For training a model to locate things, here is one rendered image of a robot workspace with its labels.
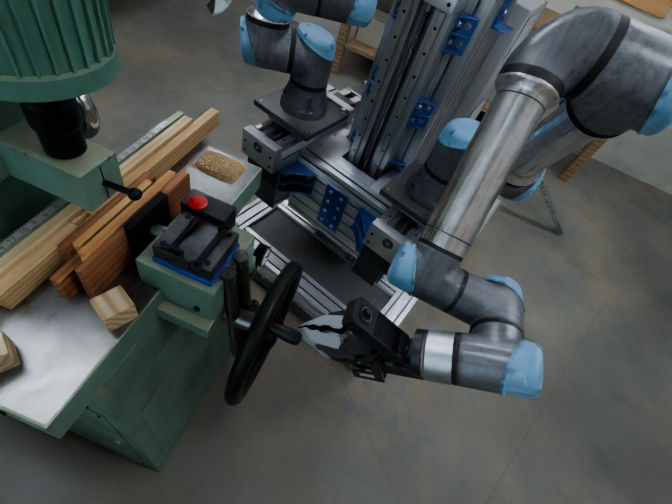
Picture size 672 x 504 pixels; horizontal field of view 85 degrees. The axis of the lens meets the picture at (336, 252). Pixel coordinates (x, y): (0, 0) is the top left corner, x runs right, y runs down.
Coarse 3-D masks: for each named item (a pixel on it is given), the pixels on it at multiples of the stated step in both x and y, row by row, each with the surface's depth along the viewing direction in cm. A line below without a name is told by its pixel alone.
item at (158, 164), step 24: (216, 120) 88; (168, 144) 76; (192, 144) 82; (144, 168) 71; (168, 168) 77; (48, 240) 57; (24, 264) 54; (48, 264) 56; (0, 288) 51; (24, 288) 54
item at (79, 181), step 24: (24, 120) 53; (0, 144) 50; (24, 144) 51; (96, 144) 54; (24, 168) 52; (48, 168) 50; (72, 168) 50; (96, 168) 52; (72, 192) 53; (96, 192) 54
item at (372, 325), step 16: (352, 304) 52; (368, 304) 53; (352, 320) 50; (368, 320) 52; (384, 320) 54; (368, 336) 51; (384, 336) 53; (400, 336) 55; (384, 352) 54; (400, 352) 54
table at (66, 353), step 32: (192, 160) 81; (224, 192) 77; (128, 288) 60; (0, 320) 52; (32, 320) 53; (64, 320) 54; (96, 320) 55; (192, 320) 62; (32, 352) 51; (64, 352) 52; (96, 352) 53; (128, 352) 59; (0, 384) 48; (32, 384) 49; (64, 384) 50; (96, 384) 54; (32, 416) 47; (64, 416) 49
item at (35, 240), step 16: (176, 128) 78; (160, 144) 74; (128, 160) 69; (144, 160) 71; (64, 208) 60; (80, 208) 61; (48, 224) 57; (64, 224) 59; (32, 240) 55; (16, 256) 53; (0, 272) 51
